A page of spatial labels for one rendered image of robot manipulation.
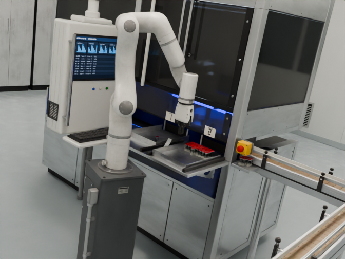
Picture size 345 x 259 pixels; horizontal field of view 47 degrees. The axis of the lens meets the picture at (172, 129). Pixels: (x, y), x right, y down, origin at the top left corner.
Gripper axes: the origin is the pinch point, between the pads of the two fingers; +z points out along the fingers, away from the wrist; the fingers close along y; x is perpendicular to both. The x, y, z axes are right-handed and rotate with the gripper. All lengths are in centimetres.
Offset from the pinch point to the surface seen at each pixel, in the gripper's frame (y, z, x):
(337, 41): 105, -55, -499
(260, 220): -34, 57, -54
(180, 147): 19.7, 21.6, -27.8
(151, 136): 45, 22, -26
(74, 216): 106, 110, -16
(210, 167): -10.8, 22.2, -19.9
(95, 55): 89, -25, -7
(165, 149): 19.7, 20.3, -13.2
